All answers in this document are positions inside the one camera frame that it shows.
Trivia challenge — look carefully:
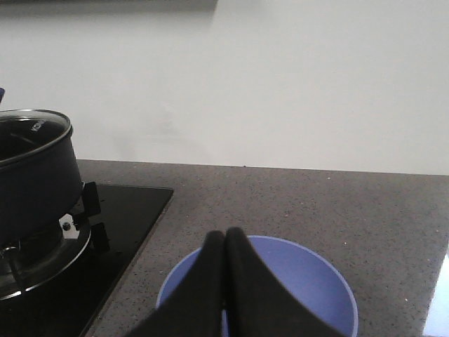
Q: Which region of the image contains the black glass gas stove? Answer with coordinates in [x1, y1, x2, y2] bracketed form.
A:
[1, 185, 173, 336]

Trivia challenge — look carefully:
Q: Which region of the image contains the light blue bowl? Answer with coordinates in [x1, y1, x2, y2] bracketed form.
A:
[171, 232, 358, 336]

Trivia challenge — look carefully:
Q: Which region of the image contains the right black burner with grate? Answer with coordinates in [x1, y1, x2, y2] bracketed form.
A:
[1, 182, 101, 301]

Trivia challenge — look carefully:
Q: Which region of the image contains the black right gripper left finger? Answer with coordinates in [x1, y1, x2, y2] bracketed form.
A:
[127, 231, 225, 336]

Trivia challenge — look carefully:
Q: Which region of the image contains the dark blue cooking pot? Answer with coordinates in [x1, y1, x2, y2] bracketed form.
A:
[1, 129, 83, 245]

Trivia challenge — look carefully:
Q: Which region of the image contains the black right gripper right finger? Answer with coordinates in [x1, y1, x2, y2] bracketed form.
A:
[225, 227, 342, 336]

